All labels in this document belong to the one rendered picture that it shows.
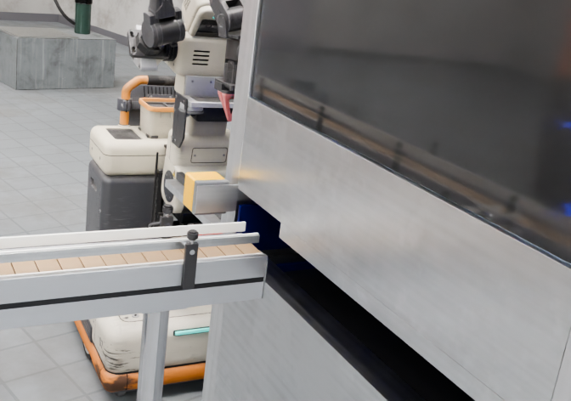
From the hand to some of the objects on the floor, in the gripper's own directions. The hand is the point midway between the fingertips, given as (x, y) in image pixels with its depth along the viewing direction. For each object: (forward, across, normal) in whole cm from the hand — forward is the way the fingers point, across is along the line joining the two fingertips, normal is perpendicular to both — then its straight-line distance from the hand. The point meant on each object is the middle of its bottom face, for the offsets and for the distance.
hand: (230, 118), depth 188 cm
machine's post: (+109, -27, +9) cm, 113 cm away
